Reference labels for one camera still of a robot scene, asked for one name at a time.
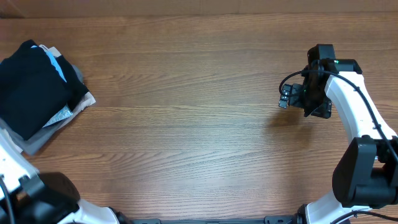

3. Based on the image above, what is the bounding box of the black t-shirt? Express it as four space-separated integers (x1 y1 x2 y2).
0 39 74 141

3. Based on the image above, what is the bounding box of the light blue folded shirt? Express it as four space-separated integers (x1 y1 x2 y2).
31 45 73 127

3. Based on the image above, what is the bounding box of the beige folded shirt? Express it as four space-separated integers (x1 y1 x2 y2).
2 44 96 154

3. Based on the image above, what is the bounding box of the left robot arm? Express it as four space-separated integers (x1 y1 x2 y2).
1 129 131 224

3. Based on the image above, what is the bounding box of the grey folded shirt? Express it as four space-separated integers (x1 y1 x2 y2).
0 63 84 156

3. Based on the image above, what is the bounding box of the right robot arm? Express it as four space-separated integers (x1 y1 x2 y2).
264 44 397 223

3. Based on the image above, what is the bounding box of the black folded shirt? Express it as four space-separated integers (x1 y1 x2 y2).
56 55 89 110

